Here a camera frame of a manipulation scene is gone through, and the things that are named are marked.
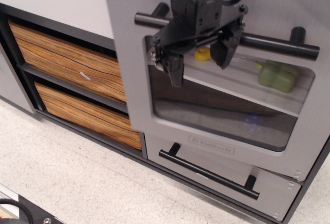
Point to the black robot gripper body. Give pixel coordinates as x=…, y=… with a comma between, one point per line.
x=195, y=23

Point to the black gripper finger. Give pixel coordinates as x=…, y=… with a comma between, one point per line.
x=224, y=49
x=173, y=66

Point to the grey oven door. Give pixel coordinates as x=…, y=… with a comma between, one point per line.
x=260, y=136

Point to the black oven door handle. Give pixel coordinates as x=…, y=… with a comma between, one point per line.
x=159, y=19

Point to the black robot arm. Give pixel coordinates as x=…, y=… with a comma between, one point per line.
x=194, y=23

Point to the grey oven rack shelf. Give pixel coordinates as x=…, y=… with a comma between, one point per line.
x=240, y=79

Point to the dark grey play kitchen cabinet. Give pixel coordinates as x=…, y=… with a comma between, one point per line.
x=104, y=43

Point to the green toy bell pepper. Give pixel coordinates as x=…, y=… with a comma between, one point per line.
x=277, y=75

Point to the upper wood grain bin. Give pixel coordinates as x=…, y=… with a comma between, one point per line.
x=82, y=67

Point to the wood grain bin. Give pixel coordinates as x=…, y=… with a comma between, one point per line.
x=82, y=67
x=109, y=123

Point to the lower wood grain bin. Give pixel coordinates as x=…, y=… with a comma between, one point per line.
x=109, y=123

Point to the grey bottom drawer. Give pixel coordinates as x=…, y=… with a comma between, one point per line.
x=204, y=163

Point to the black drawer handle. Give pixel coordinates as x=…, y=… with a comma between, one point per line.
x=246, y=189

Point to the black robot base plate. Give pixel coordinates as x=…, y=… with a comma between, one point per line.
x=39, y=215

